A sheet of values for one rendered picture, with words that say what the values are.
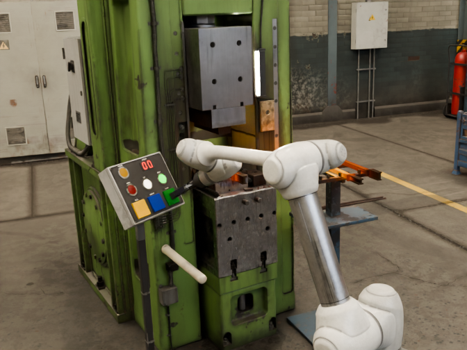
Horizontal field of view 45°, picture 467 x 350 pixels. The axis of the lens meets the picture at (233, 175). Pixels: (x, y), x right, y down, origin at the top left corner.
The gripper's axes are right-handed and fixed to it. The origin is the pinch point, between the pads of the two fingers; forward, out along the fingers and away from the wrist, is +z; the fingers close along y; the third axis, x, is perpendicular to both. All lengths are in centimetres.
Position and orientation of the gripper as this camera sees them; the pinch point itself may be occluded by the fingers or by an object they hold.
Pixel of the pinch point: (176, 193)
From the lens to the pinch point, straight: 267.6
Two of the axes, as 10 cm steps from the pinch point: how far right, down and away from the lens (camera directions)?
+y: 5.8, -2.4, 7.8
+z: -6.9, 3.7, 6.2
